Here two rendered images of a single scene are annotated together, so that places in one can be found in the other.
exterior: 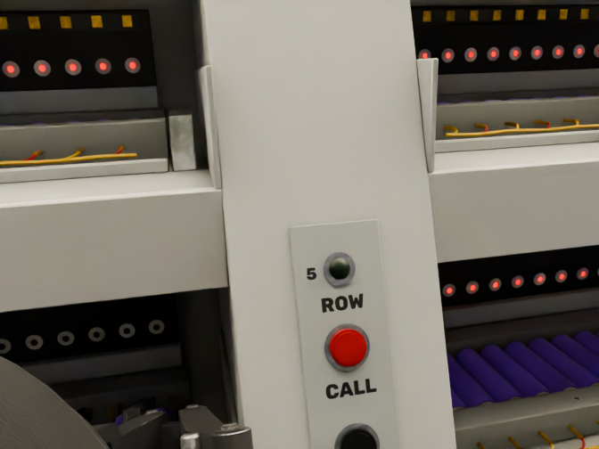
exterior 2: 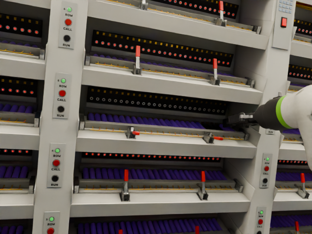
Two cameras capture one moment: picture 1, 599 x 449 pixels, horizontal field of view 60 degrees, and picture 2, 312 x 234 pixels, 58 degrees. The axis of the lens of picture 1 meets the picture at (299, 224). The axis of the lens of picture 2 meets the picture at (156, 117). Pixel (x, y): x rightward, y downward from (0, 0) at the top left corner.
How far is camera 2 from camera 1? 0.86 m
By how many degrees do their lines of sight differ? 8
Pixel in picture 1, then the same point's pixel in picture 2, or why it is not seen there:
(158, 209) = (256, 93)
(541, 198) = not seen: hidden behind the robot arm
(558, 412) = (289, 135)
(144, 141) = (243, 81)
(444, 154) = not seen: hidden behind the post
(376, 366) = not seen: hidden behind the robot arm
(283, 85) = (272, 81)
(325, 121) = (275, 86)
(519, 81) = (289, 79)
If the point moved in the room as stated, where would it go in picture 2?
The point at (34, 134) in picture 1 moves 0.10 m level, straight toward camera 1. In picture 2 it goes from (231, 78) to (255, 77)
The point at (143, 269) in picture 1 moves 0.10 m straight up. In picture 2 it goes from (251, 100) to (255, 71)
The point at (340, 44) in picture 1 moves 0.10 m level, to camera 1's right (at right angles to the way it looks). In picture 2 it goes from (279, 76) to (305, 80)
